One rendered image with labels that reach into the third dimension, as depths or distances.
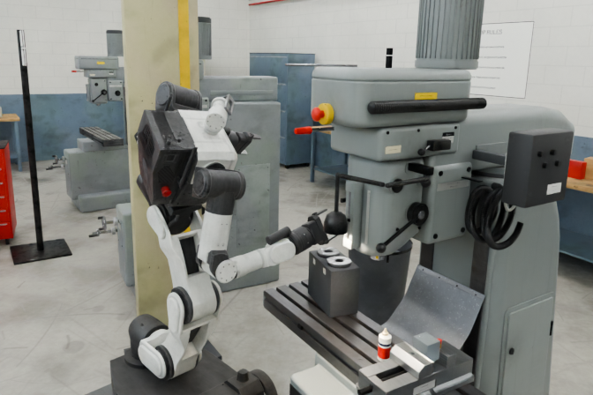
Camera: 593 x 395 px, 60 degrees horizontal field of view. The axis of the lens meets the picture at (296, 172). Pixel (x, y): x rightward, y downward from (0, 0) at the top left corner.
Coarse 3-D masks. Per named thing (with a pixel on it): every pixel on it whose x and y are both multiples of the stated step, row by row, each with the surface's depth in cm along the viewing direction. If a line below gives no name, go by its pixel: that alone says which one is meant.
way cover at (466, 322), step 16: (416, 272) 202; (432, 272) 196; (416, 288) 199; (432, 288) 194; (448, 288) 189; (464, 288) 184; (400, 304) 201; (416, 304) 197; (432, 304) 191; (448, 304) 186; (464, 304) 182; (480, 304) 177; (400, 320) 196; (416, 320) 192; (432, 320) 188; (448, 320) 184; (464, 320) 179; (400, 336) 190; (448, 336) 180; (464, 336) 177
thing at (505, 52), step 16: (496, 32) 595; (512, 32) 578; (528, 32) 562; (480, 48) 615; (496, 48) 597; (512, 48) 580; (528, 48) 564; (480, 64) 618; (496, 64) 599; (512, 64) 582; (528, 64) 566; (480, 80) 620; (496, 80) 601; (512, 80) 584; (496, 96) 604; (512, 96) 586
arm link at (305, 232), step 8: (312, 216) 194; (304, 224) 193; (312, 224) 192; (320, 224) 194; (304, 232) 188; (312, 232) 192; (320, 232) 193; (304, 240) 187; (312, 240) 191; (320, 240) 193; (304, 248) 188
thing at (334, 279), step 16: (320, 256) 200; (336, 256) 200; (320, 272) 196; (336, 272) 188; (352, 272) 190; (320, 288) 197; (336, 288) 189; (352, 288) 192; (320, 304) 198; (336, 304) 191; (352, 304) 193
